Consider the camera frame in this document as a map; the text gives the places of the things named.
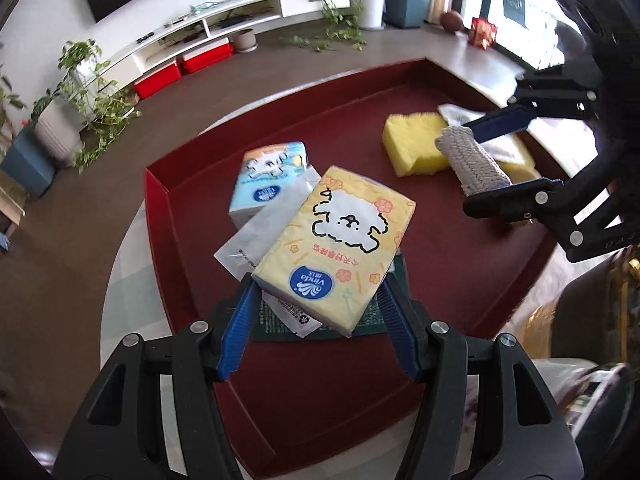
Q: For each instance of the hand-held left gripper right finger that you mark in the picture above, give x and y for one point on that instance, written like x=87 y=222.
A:
x=400 y=330

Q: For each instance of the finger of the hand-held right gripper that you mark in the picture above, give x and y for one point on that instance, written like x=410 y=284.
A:
x=500 y=122
x=515 y=200

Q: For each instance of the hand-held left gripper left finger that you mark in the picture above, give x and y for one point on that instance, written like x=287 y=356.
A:
x=240 y=320

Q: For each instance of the white cloth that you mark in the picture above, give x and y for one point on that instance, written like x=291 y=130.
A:
x=505 y=147

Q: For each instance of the grey knitted cloth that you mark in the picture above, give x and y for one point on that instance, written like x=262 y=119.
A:
x=475 y=170

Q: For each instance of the red tray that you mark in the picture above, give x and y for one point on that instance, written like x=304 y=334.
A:
x=450 y=270

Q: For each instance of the white packet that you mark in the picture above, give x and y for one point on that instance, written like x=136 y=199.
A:
x=255 y=240

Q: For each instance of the large yellow sponge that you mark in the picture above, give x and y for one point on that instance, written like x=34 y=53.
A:
x=410 y=145

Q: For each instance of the yellow tissue pack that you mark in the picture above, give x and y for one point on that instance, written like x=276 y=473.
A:
x=340 y=240

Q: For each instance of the blue tissue pack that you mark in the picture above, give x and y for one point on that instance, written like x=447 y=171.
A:
x=265 y=175

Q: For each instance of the red gift bag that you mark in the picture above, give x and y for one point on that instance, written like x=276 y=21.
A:
x=482 y=33

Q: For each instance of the brown basketball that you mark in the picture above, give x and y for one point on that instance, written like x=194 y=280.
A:
x=451 y=21

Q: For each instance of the black balcony chair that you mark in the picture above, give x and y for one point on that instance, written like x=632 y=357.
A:
x=515 y=7

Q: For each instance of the blue square planter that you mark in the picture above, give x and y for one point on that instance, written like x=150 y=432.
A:
x=410 y=0
x=25 y=165

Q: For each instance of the tall white flower pot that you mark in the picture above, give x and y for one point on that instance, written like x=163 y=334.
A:
x=370 y=5

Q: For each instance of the trailing pothos plant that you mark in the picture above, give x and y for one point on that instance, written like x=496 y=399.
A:
x=95 y=105
x=332 y=15

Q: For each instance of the red storage box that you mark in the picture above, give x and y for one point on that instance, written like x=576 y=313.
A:
x=157 y=80
x=205 y=59

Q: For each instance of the empty grey flower pot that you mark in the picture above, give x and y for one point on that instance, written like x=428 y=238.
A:
x=245 y=41

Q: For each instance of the black set-top box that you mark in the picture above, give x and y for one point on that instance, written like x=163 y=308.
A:
x=235 y=21

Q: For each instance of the white television cabinet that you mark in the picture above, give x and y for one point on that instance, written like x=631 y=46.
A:
x=150 y=45

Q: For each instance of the black remote control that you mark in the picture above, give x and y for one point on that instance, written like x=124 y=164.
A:
x=146 y=37

